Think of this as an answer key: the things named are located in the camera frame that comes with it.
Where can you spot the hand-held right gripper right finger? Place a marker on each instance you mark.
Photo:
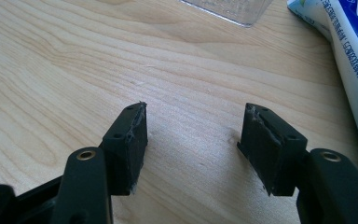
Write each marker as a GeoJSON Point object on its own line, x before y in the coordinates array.
{"type": "Point", "coordinates": [270, 155]}

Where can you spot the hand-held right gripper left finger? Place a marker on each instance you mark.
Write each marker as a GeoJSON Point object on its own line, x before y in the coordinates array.
{"type": "Point", "coordinates": [127, 155]}

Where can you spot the blue and white toothpaste tube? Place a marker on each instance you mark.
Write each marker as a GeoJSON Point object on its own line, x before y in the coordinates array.
{"type": "Point", "coordinates": [354, 62]}

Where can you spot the clear plastic container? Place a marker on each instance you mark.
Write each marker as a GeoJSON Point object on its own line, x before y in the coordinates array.
{"type": "Point", "coordinates": [230, 9]}

